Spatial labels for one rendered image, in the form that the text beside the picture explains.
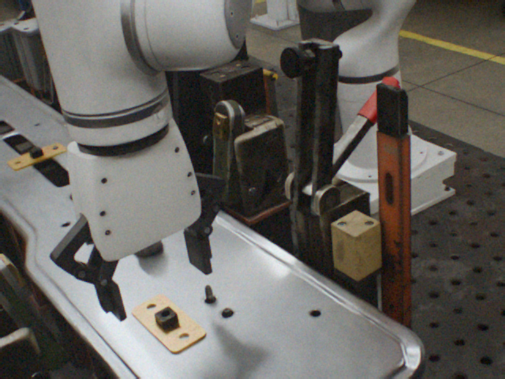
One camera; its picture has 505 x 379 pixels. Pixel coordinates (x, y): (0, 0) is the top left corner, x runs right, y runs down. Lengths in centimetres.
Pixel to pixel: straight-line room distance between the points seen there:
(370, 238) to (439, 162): 70
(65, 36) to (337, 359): 34
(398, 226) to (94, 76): 31
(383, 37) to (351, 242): 62
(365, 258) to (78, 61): 32
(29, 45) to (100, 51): 85
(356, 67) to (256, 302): 65
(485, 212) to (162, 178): 89
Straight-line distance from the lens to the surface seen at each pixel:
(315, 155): 68
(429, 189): 135
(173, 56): 48
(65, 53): 51
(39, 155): 106
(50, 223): 88
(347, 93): 126
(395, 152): 61
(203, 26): 46
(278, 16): 502
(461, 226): 131
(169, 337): 65
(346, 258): 66
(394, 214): 65
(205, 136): 96
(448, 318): 111
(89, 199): 55
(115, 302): 61
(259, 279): 70
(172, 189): 58
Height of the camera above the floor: 142
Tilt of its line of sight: 30 degrees down
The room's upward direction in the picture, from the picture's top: 8 degrees counter-clockwise
